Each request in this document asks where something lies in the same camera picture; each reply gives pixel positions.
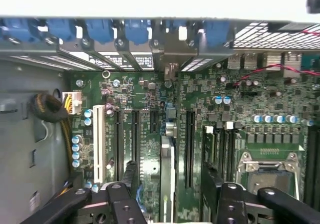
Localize black sleeved cable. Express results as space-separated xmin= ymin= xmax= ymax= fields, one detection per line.
xmin=29 ymin=93 xmax=70 ymax=124

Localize open dark PC case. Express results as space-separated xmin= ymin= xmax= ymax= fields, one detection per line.
xmin=0 ymin=15 xmax=320 ymax=224

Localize teal port block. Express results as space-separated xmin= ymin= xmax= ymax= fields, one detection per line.
xmin=301 ymin=54 xmax=320 ymax=69

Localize long black expansion slot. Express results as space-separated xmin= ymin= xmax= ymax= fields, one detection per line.
xmin=184 ymin=110 xmax=197 ymax=189
xmin=131 ymin=110 xmax=141 ymax=165
xmin=113 ymin=109 xmax=125 ymax=182

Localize white power connector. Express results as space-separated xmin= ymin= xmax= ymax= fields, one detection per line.
xmin=62 ymin=90 xmax=83 ymax=115

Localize chipset heatsink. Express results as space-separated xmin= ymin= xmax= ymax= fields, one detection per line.
xmin=140 ymin=160 xmax=161 ymax=185

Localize yellow black wire bundle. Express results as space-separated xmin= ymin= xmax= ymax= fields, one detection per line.
xmin=59 ymin=116 xmax=76 ymax=197

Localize short black expansion slot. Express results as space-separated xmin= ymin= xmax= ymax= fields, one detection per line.
xmin=149 ymin=110 xmax=160 ymax=135

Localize green motherboard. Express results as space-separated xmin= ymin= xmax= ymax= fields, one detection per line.
xmin=66 ymin=56 xmax=320 ymax=224

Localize grey power supply unit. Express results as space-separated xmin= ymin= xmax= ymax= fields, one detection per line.
xmin=0 ymin=59 xmax=71 ymax=224

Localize black RAM slot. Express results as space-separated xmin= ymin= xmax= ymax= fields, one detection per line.
xmin=306 ymin=124 xmax=320 ymax=210
xmin=216 ymin=121 xmax=236 ymax=184
xmin=202 ymin=125 xmax=216 ymax=167

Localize red black twisted wire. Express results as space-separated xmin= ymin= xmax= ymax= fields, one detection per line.
xmin=232 ymin=29 xmax=320 ymax=88

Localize CPU socket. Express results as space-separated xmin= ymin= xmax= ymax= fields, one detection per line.
xmin=236 ymin=151 xmax=305 ymax=210

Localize white expansion slot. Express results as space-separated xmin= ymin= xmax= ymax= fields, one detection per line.
xmin=92 ymin=104 xmax=107 ymax=185

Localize silver port housing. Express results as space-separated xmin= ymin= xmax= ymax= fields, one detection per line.
xmin=227 ymin=53 xmax=258 ymax=70
xmin=283 ymin=51 xmax=303 ymax=78
xmin=264 ymin=51 xmax=283 ymax=71

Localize blue card latch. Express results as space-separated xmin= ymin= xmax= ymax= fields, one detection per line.
xmin=0 ymin=18 xmax=38 ymax=44
xmin=46 ymin=19 xmax=77 ymax=44
xmin=124 ymin=19 xmax=152 ymax=46
xmin=201 ymin=20 xmax=231 ymax=47
xmin=84 ymin=19 xmax=114 ymax=45

